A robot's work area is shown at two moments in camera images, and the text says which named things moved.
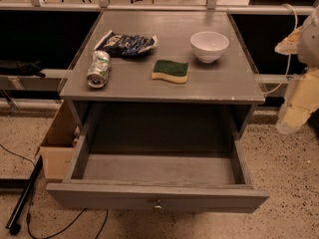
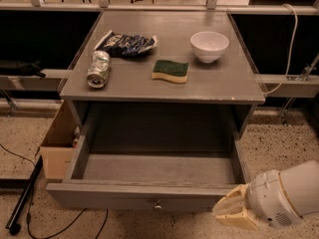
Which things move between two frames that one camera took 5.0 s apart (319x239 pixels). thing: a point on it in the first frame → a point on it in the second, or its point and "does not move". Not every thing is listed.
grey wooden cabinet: [158, 74] does not move
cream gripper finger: [289, 45] → [234, 203]
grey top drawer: [186, 181] does not move
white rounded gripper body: [309, 44] → [268, 198]
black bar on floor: [12, 223] does not move
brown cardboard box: [57, 148] does not move
